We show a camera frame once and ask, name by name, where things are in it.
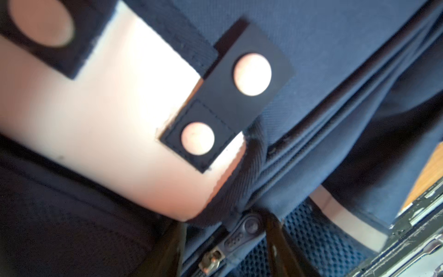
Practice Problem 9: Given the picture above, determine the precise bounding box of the navy blue student backpack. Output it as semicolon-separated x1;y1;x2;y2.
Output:
1;1;443;277

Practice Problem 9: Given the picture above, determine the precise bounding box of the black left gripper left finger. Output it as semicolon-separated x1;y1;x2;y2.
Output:
130;221;187;277

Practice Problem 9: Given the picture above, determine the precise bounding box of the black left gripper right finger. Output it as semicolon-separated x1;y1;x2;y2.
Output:
264;212;320;277

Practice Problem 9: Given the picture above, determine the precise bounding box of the clear pencil case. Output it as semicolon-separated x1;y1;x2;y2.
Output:
348;179;443;277

